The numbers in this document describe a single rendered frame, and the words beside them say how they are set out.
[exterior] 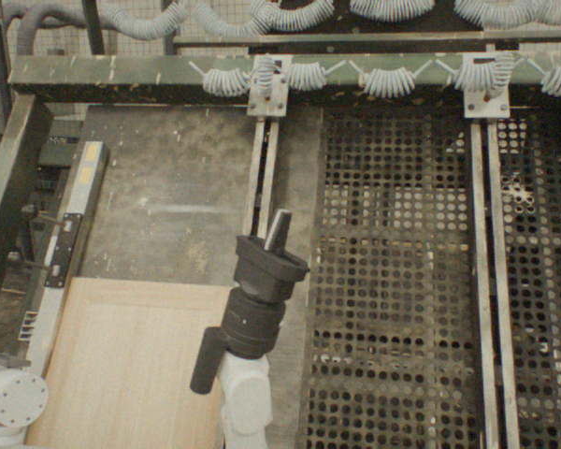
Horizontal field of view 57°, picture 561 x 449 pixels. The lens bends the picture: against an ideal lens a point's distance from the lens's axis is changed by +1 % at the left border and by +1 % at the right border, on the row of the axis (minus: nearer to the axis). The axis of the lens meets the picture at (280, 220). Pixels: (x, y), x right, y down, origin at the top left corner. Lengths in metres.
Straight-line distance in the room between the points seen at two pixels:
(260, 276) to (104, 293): 0.69
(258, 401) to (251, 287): 0.17
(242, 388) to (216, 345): 0.07
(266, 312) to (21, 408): 0.34
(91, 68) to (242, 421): 1.12
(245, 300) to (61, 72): 1.07
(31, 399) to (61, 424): 0.57
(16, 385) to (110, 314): 0.60
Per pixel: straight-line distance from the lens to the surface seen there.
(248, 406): 0.79
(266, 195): 1.26
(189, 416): 1.23
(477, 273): 1.21
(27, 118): 1.67
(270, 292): 0.71
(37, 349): 1.38
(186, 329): 1.26
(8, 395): 0.76
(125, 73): 1.54
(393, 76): 1.25
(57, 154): 1.66
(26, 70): 1.70
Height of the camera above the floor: 1.83
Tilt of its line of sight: 16 degrees down
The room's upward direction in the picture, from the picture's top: straight up
